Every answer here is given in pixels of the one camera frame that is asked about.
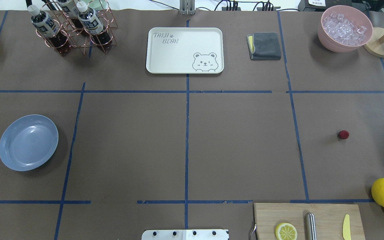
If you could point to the metal handled knife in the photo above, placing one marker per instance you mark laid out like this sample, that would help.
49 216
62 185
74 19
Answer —
311 226

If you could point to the tea bottle front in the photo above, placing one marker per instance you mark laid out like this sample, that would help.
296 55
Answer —
49 30

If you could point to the copper wire bottle rack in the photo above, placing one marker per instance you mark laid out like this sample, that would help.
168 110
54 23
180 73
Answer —
79 38

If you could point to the white bear tray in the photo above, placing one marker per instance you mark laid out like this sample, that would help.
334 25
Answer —
185 50

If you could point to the tea bottle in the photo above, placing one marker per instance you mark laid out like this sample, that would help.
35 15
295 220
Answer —
49 30
70 9
94 26

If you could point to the lemon half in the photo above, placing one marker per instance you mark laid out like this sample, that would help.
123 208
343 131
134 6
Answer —
285 231

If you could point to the blue plate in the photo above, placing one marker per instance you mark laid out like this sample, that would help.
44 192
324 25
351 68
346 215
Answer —
28 142

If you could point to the red strawberry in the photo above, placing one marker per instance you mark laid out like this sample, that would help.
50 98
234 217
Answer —
343 134

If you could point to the tea bottle back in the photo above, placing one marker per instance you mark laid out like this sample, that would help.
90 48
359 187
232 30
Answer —
70 9

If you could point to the white camera post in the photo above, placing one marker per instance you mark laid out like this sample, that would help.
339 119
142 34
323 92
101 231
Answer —
186 234

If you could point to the tea bottle middle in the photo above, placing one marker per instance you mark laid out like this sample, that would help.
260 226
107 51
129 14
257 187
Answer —
94 26

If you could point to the aluminium frame post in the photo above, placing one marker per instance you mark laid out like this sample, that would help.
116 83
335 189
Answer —
187 7

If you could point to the yellow plastic knife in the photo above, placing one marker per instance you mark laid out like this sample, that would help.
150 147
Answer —
346 232

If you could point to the green bowl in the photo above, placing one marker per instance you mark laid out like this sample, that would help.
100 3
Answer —
98 4

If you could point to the pink bowl of ice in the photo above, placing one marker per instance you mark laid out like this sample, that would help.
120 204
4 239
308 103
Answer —
343 29

